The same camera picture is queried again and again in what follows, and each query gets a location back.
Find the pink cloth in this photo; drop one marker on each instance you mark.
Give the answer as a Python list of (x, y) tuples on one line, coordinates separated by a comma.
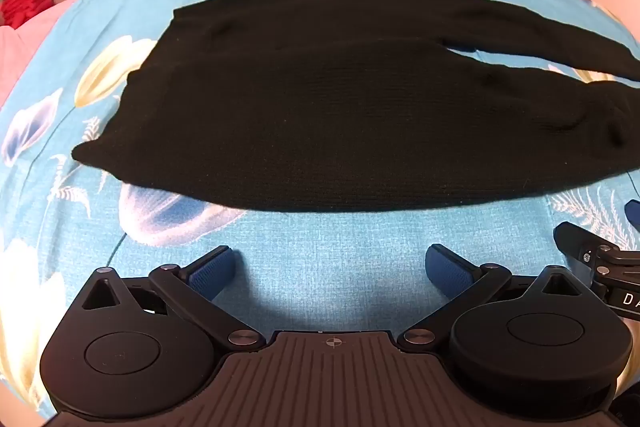
[(20, 52)]

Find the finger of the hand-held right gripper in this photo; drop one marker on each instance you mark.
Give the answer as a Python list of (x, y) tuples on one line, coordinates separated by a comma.
[(633, 211), (575, 241)]

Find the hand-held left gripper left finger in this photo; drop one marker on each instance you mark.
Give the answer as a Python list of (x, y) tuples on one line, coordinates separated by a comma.
[(212, 271)]

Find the blue floral blanket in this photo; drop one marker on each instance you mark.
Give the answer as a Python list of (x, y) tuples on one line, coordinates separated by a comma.
[(310, 252)]

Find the black pants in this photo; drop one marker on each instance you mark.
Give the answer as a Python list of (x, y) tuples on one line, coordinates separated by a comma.
[(325, 107)]

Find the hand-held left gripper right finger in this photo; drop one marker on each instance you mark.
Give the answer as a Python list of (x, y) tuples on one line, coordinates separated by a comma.
[(447, 269)]

